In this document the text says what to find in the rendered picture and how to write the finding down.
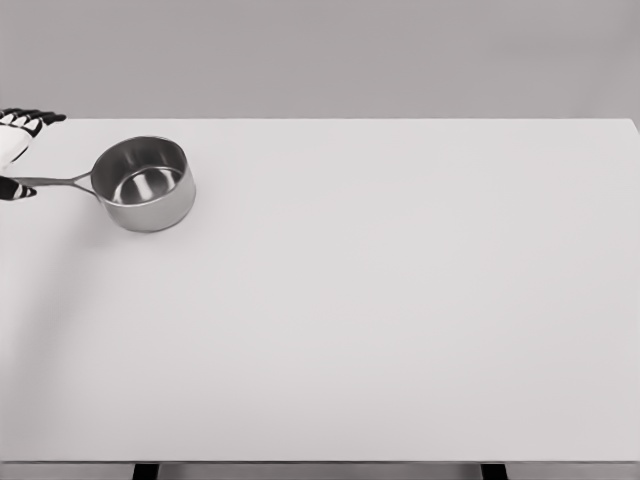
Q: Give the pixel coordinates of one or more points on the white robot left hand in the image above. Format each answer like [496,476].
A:
[11,142]

